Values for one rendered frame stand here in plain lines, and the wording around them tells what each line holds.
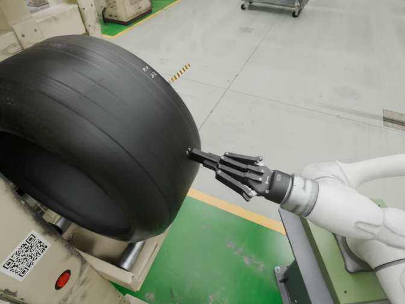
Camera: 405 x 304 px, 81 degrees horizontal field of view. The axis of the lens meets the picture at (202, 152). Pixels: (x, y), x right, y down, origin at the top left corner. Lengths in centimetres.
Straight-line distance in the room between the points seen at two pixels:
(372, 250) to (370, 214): 42
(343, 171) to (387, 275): 41
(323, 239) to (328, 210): 60
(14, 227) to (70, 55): 33
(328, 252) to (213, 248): 88
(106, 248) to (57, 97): 65
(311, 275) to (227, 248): 79
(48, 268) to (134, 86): 43
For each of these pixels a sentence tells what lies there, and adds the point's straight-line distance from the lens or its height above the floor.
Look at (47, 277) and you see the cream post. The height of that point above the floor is 112.
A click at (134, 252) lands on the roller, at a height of 92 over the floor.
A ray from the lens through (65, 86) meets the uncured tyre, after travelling 50.
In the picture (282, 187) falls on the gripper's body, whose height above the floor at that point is 124.
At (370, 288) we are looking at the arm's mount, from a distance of 118.
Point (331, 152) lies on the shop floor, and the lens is 261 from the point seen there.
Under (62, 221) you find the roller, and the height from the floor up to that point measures 92.
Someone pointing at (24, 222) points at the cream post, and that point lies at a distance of 55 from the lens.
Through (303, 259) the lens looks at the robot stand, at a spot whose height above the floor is 65.
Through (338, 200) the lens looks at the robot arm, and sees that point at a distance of 58.
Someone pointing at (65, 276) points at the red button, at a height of 107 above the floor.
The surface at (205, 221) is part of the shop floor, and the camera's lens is 188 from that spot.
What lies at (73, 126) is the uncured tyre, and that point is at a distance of 47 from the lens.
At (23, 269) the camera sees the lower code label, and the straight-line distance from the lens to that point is 60.
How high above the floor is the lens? 168
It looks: 47 degrees down
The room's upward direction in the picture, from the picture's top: straight up
